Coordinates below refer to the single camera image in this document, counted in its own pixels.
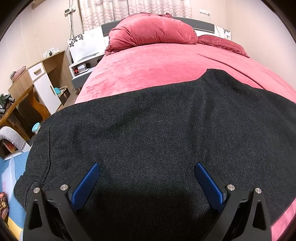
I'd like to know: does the black knit sweater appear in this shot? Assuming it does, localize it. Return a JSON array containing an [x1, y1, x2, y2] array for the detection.
[[14, 69, 295, 240]]

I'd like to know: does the blue storage box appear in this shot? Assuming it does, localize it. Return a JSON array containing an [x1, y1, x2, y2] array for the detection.
[[1, 152, 29, 229]]

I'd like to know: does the grey chair back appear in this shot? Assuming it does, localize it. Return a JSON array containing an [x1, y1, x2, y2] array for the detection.
[[0, 126, 26, 150]]

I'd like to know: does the wooden cabinet with white door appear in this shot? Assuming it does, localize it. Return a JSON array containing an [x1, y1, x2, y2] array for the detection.
[[9, 51, 73, 114]]

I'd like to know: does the white bedside nightstand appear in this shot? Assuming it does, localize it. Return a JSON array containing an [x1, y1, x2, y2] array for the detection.
[[67, 29, 110, 90]]

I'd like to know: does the pink velvet bed cover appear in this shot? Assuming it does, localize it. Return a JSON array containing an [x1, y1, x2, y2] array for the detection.
[[77, 44, 295, 238]]

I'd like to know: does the flat red pillow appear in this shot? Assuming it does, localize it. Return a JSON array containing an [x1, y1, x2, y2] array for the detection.
[[197, 35, 250, 58]]

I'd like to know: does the grey and white headboard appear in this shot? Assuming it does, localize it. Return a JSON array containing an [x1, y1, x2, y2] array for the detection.
[[101, 16, 231, 40]]

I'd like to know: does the patterned white curtain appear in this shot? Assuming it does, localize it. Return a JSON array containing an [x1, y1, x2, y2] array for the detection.
[[78, 0, 192, 31]]

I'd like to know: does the wall power strip with cable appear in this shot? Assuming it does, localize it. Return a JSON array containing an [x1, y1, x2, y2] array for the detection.
[[64, 0, 76, 38]]

